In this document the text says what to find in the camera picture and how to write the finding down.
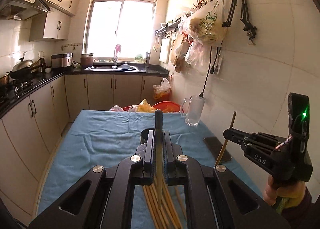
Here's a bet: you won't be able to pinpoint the wooden chopstick on cloth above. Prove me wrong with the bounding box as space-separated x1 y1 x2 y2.
143 186 159 229
174 186 187 218
162 178 182 228
149 184 171 228

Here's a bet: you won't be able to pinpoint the hanging white plastic bags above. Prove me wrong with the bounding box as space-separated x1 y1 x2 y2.
171 13 209 75

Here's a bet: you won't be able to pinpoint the lower kitchen cabinets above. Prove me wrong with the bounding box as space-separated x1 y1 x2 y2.
0 73 166 224

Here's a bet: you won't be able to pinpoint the silver range hood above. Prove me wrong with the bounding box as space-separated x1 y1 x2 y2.
1 0 50 20

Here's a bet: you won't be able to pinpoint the hanging bag of food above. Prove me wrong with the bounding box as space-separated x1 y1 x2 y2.
183 0 227 47

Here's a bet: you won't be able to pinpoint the red plastic basin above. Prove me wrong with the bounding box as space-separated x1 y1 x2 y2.
152 101 181 113

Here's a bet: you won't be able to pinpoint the black kitchen countertop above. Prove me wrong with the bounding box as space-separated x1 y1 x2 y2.
1 63 169 117

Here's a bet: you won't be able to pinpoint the blue table cloth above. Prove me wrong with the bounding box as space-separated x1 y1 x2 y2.
37 109 263 229

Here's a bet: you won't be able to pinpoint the wok with steel lid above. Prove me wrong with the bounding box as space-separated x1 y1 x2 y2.
9 58 43 81

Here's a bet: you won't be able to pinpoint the black hanging cable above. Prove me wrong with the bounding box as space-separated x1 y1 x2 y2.
198 46 213 99

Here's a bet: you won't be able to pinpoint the kitchen window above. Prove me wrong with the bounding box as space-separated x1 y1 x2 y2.
85 0 157 62

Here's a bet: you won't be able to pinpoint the clear glass mug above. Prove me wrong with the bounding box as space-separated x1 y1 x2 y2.
180 96 205 127

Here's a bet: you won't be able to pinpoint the steel kitchen sink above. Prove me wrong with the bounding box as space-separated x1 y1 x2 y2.
85 64 139 71

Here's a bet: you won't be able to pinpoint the black round utensil holder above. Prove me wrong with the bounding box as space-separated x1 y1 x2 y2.
140 128 155 144

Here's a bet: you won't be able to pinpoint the wooden chopstick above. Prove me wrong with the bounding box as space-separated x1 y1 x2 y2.
149 184 171 228
174 186 187 218
162 178 182 228
143 186 159 229
214 111 236 167

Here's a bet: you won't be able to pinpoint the brown ceramic pot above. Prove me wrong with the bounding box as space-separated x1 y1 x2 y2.
80 53 94 69

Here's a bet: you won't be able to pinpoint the black smartphone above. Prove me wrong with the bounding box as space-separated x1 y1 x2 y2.
203 136 232 163

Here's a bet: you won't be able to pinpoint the person's right hand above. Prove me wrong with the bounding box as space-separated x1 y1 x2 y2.
263 175 306 208

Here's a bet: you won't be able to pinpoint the silver rice cooker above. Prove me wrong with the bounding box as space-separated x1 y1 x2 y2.
51 53 73 68

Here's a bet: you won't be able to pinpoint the yellow plastic bag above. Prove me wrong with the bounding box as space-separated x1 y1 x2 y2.
128 99 156 113

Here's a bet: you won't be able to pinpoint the white bag in red bin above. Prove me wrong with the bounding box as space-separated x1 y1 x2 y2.
153 77 171 102

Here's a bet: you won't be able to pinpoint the gas stove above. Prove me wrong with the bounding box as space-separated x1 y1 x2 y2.
1 80 34 105

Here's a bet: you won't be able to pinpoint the wall spice shelf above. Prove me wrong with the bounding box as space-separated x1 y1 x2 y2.
155 18 181 37

